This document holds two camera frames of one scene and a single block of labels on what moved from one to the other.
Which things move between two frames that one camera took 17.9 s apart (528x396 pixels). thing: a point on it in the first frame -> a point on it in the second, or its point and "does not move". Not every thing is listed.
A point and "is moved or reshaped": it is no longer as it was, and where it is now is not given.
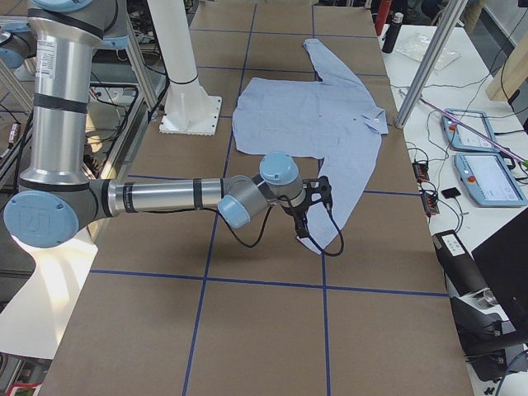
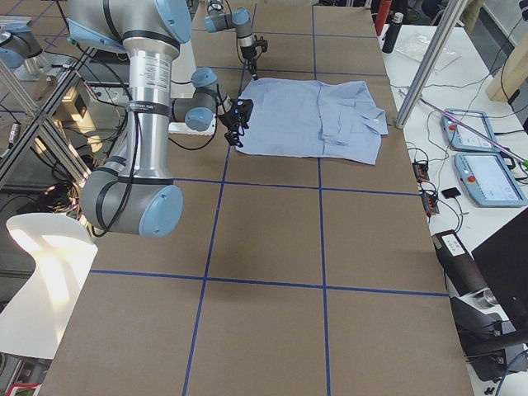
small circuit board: (421, 171) does not move
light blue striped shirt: (335, 120) is moved or reshaped
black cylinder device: (461, 272) does not move
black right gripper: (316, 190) -> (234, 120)
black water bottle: (392, 32) does not move
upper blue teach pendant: (462, 139) does not move
